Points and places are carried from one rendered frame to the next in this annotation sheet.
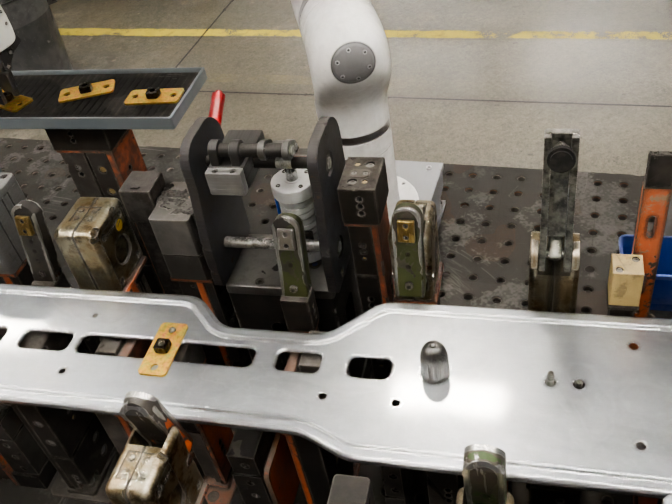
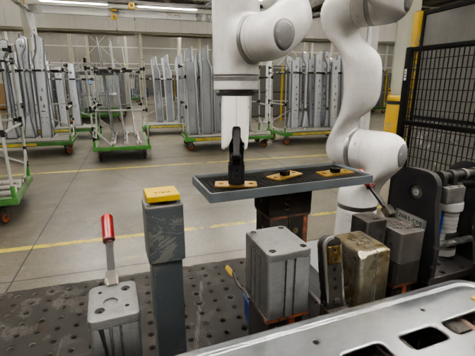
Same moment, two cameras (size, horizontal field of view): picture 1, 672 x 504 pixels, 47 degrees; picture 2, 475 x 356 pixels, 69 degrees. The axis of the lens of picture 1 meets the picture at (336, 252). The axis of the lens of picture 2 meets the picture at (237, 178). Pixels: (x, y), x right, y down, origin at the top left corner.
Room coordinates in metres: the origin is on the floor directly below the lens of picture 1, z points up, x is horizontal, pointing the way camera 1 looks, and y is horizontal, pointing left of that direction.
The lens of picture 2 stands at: (0.58, 0.88, 1.36)
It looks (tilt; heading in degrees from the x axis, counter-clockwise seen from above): 15 degrees down; 319
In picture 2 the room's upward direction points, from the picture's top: straight up
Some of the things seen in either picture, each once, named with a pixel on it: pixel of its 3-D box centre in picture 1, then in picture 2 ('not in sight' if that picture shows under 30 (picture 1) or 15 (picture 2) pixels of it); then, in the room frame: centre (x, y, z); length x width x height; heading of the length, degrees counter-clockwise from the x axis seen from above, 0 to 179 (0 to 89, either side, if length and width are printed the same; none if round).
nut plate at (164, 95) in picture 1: (153, 93); (335, 170); (1.01, 0.21, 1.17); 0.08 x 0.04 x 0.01; 73
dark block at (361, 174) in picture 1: (378, 287); not in sight; (0.79, -0.05, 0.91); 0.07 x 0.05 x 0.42; 160
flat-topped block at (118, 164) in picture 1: (128, 216); (279, 275); (1.06, 0.33, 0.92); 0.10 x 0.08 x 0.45; 70
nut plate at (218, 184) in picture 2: (6, 98); (235, 181); (1.08, 0.45, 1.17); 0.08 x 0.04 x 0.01; 50
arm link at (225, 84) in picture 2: not in sight; (236, 84); (1.08, 0.44, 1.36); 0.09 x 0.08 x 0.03; 140
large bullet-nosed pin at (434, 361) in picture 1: (434, 362); not in sight; (0.55, -0.08, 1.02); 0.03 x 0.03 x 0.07
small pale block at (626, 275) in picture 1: (612, 366); not in sight; (0.59, -0.32, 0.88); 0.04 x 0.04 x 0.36; 70
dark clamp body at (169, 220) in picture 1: (214, 296); (387, 303); (0.86, 0.20, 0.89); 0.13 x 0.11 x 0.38; 160
